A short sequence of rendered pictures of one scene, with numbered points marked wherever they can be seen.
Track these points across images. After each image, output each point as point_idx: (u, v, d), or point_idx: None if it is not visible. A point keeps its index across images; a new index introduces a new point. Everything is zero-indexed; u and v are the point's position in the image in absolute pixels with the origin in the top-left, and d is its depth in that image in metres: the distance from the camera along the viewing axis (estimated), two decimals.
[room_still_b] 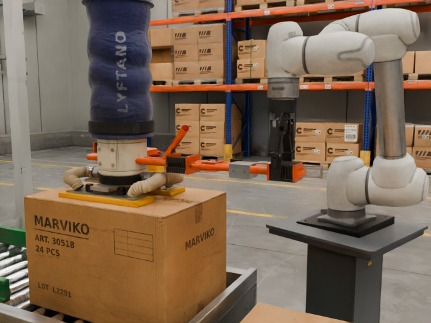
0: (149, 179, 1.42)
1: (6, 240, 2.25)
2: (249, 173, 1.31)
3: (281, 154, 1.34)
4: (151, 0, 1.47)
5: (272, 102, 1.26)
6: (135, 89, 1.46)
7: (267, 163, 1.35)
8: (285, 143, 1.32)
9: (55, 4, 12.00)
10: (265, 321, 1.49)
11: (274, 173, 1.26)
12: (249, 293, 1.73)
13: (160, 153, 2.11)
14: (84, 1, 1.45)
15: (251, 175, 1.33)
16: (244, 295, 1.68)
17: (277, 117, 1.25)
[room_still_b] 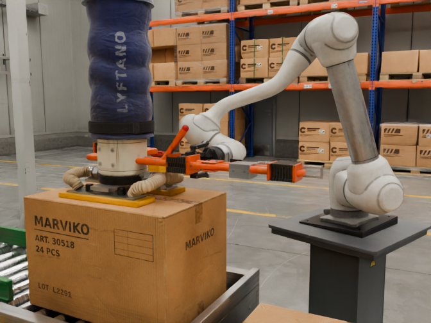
0: (149, 179, 1.42)
1: (10, 240, 2.26)
2: (249, 173, 1.31)
3: None
4: (151, 1, 1.47)
5: None
6: (135, 89, 1.46)
7: (267, 163, 1.35)
8: None
9: (59, 4, 12.03)
10: (268, 322, 1.49)
11: None
12: (252, 293, 1.73)
13: (163, 153, 2.11)
14: (84, 2, 1.45)
15: (251, 175, 1.33)
16: (246, 295, 1.68)
17: None
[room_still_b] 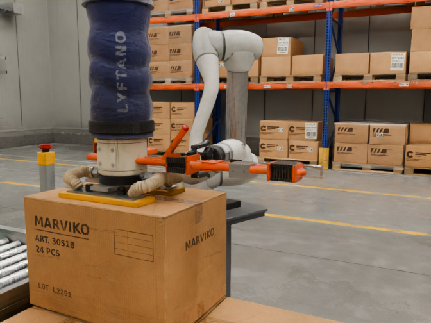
0: (149, 179, 1.42)
1: None
2: (249, 173, 1.31)
3: None
4: (151, 2, 1.47)
5: None
6: (135, 89, 1.46)
7: (267, 163, 1.35)
8: None
9: (36, 4, 12.30)
10: None
11: None
12: None
13: (50, 146, 2.44)
14: (84, 3, 1.45)
15: (251, 175, 1.33)
16: None
17: None
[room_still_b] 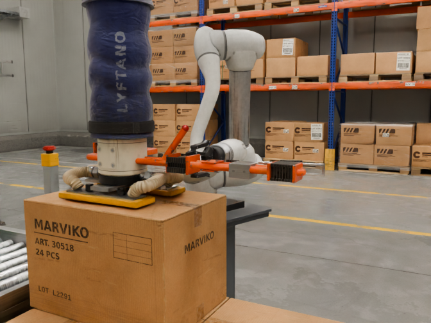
0: (149, 179, 1.42)
1: None
2: (249, 173, 1.31)
3: None
4: (151, 2, 1.47)
5: None
6: (135, 89, 1.46)
7: (268, 163, 1.35)
8: None
9: (42, 8, 12.37)
10: None
11: None
12: None
13: (54, 147, 2.44)
14: (84, 3, 1.45)
15: (251, 175, 1.33)
16: None
17: None
